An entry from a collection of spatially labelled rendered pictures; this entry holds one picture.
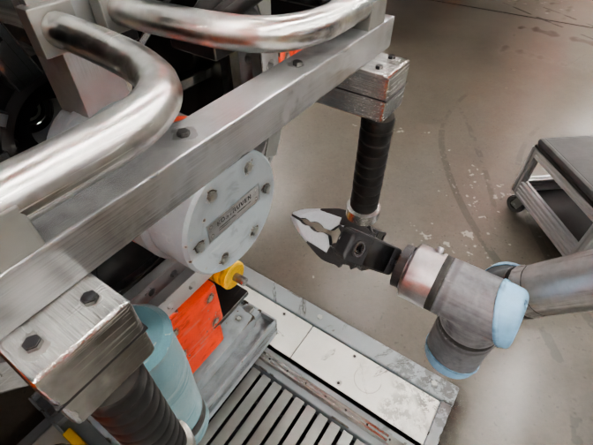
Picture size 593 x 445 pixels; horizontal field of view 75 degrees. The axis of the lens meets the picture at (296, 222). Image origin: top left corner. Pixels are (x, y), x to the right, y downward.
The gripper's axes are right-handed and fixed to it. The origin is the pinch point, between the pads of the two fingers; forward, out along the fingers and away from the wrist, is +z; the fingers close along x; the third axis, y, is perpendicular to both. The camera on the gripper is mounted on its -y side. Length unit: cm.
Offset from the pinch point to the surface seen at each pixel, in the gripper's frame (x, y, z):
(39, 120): -0.2, -28.5, 28.0
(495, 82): 110, 207, 2
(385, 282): -15, 76, -7
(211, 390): -49, 20, 12
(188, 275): -14.2, -12.4, 7.6
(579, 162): 47, 93, -45
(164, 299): -17.8, -16.1, 7.3
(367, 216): 5.2, -12.9, -14.8
